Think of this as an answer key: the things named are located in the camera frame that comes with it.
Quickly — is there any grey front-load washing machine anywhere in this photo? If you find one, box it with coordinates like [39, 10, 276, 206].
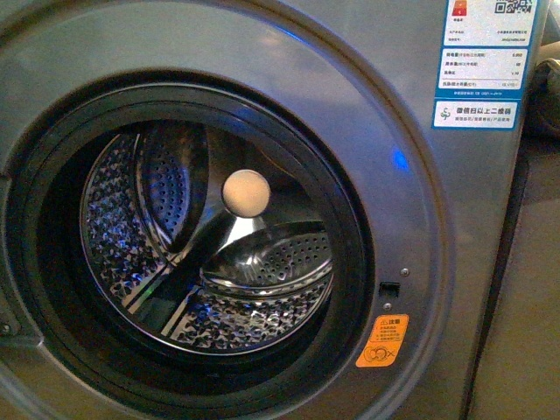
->
[1, 1, 555, 419]

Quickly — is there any stainless steel washer drum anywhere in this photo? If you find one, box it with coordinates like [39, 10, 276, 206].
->
[80, 120, 333, 357]

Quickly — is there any black door latch slot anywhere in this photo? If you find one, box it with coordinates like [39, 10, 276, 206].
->
[378, 282, 401, 298]

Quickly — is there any orange warning sticker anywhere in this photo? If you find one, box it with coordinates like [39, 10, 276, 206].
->
[355, 314, 410, 368]

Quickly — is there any black rubber door gasket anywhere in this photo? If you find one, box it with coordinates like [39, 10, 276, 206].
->
[6, 83, 369, 419]

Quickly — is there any blue white energy label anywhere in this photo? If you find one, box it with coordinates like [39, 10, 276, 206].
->
[432, 0, 543, 130]

